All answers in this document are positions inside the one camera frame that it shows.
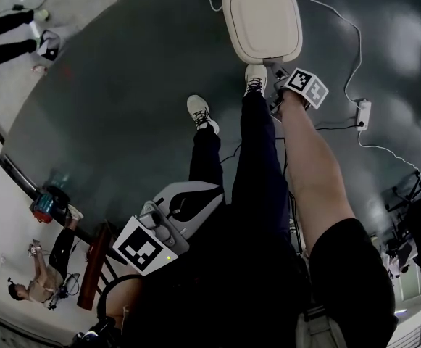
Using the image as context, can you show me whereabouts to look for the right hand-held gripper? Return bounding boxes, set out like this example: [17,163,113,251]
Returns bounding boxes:
[267,62,330,116]

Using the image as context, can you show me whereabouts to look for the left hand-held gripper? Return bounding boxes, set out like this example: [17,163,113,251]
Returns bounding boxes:
[112,181,225,277]

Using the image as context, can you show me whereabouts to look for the beige pedal trash bin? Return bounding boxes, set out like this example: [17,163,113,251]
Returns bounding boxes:
[221,0,303,66]

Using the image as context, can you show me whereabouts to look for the person's right forearm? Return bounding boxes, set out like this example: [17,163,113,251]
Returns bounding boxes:
[278,88,358,254]

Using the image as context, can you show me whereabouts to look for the person's left forearm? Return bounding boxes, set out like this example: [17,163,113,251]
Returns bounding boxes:
[103,275,146,326]

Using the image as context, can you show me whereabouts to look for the person's right white shoe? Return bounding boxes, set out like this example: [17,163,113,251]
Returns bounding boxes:
[244,63,268,98]

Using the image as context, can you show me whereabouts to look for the person's white shoe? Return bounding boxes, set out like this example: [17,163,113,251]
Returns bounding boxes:
[244,63,268,98]
[186,94,220,136]

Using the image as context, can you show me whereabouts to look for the white power strip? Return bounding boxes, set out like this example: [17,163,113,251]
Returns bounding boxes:
[354,99,372,133]

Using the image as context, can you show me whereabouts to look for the red-brown wooden stool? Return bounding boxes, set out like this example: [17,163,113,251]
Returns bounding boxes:
[78,222,125,310]

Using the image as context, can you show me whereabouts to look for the person's dark trousers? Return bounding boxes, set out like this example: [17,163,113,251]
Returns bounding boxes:
[188,88,295,239]

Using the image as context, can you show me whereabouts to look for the person's black shirt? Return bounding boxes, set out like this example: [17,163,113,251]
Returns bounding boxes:
[122,201,399,348]

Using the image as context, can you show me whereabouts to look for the person's left white shoe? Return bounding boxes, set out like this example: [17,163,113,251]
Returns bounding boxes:
[186,94,220,136]

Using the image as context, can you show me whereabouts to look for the red and teal device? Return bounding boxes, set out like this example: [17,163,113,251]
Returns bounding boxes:
[32,185,70,225]

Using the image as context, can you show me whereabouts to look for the black office chair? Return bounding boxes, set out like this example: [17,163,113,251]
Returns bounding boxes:
[383,172,421,279]

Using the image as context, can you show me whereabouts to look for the long white power cable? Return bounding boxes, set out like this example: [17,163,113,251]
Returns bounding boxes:
[291,0,421,173]

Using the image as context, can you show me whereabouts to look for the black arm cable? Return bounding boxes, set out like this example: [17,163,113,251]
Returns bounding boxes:
[96,273,143,319]

